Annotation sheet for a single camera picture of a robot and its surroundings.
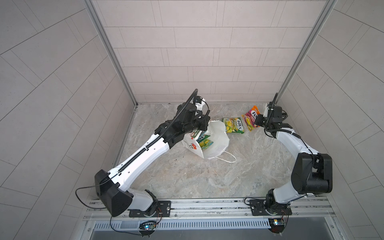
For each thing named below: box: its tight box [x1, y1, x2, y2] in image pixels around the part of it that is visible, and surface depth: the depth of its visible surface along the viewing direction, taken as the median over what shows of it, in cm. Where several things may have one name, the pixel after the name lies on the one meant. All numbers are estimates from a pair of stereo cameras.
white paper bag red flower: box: [181, 120, 237, 163], surface depth 81 cm
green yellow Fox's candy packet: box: [222, 117, 245, 134], surface depth 103 cm
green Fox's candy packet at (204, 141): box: [196, 134, 214, 150], surface depth 88 cm
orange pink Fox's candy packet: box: [241, 105, 261, 132], surface depth 93 cm
